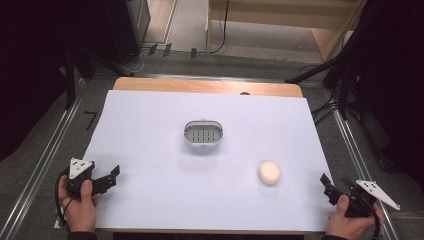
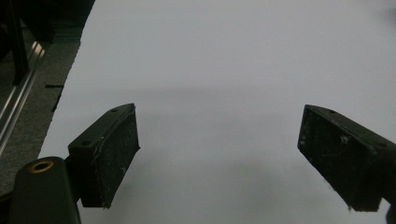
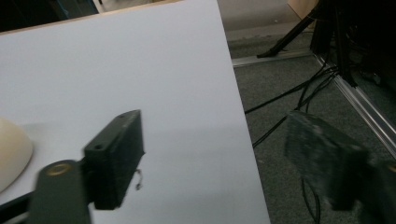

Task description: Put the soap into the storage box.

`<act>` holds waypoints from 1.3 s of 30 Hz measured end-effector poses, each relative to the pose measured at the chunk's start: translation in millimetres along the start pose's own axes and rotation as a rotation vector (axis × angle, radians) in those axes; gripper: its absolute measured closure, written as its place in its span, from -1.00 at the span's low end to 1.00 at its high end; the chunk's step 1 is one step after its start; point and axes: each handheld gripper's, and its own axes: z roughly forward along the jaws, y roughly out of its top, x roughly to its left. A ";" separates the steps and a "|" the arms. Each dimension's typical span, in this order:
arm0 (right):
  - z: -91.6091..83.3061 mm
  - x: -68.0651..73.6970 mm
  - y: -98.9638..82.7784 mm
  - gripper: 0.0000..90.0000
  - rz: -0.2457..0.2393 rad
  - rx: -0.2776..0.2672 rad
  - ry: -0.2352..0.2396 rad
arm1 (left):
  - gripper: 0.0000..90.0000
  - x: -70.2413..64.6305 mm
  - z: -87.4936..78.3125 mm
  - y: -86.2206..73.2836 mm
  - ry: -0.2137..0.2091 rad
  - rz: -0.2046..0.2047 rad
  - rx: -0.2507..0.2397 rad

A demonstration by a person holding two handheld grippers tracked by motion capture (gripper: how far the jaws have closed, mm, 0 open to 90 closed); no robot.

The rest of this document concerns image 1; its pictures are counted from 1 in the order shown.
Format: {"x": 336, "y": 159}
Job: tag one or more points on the black tape strip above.
{"x": 152, "y": 49}
{"x": 167, "y": 49}
{"x": 193, "y": 52}

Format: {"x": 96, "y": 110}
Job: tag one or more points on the person's right hand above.
{"x": 350, "y": 225}

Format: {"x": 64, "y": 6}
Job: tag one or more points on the white paper sheet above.
{"x": 200, "y": 186}

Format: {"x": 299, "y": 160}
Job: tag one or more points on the person's left hand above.
{"x": 80, "y": 210}

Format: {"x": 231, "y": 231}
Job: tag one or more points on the dark curtain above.
{"x": 33, "y": 66}
{"x": 396, "y": 83}

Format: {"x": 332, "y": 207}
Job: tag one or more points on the dark cabinet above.
{"x": 133, "y": 23}

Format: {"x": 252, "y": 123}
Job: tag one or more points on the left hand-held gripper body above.
{"x": 78, "y": 176}

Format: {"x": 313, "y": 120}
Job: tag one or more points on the black tripod stand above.
{"x": 343, "y": 86}
{"x": 70, "y": 83}

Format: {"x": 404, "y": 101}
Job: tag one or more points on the light wooden shelf unit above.
{"x": 283, "y": 20}

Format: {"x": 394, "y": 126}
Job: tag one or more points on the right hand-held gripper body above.
{"x": 365, "y": 196}

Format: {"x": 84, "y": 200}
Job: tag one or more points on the aluminium floor rail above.
{"x": 43, "y": 156}
{"x": 360, "y": 166}

